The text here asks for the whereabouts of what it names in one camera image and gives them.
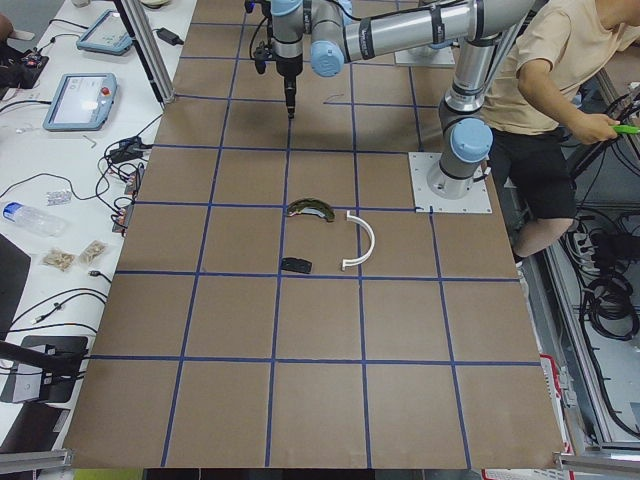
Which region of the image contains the near teach pendant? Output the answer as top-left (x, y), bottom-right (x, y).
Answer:
top-left (43, 73), bottom-right (118, 132)

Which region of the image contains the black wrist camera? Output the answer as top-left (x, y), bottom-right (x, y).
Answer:
top-left (253, 41), bottom-right (273, 75)

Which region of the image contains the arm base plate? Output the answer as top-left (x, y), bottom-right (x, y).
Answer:
top-left (394, 46), bottom-right (455, 68)
top-left (408, 152), bottom-right (492, 214)

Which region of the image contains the teach pendant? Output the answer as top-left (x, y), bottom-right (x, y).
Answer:
top-left (76, 10), bottom-right (132, 56)
top-left (43, 73), bottom-right (118, 132)

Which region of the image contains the black brake pad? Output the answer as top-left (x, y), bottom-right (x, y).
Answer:
top-left (280, 257), bottom-right (313, 275)

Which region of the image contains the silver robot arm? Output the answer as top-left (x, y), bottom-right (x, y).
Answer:
top-left (269, 0), bottom-right (533, 200)

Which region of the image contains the plastic water bottle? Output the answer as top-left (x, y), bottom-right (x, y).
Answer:
top-left (1, 202), bottom-right (67, 237)

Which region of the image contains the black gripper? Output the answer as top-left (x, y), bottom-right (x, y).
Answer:
top-left (283, 75), bottom-right (297, 119)

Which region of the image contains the black monitor stand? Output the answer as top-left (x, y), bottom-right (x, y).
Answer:
top-left (1, 335), bottom-right (88, 404)

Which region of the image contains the far teach pendant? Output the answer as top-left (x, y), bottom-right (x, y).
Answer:
top-left (76, 10), bottom-right (132, 56)

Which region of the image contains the green brake shoe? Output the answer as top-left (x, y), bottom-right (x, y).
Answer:
top-left (286, 197), bottom-right (335, 223)

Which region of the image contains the aluminium frame post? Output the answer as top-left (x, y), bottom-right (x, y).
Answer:
top-left (114, 0), bottom-right (175, 105)

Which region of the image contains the black power adapter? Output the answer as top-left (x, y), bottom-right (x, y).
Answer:
top-left (109, 139), bottom-right (152, 164)

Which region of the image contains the person in beige shirt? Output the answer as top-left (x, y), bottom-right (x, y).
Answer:
top-left (481, 0), bottom-right (639, 263)

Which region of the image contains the white curved plastic part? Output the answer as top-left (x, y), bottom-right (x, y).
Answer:
top-left (340, 210), bottom-right (376, 271)

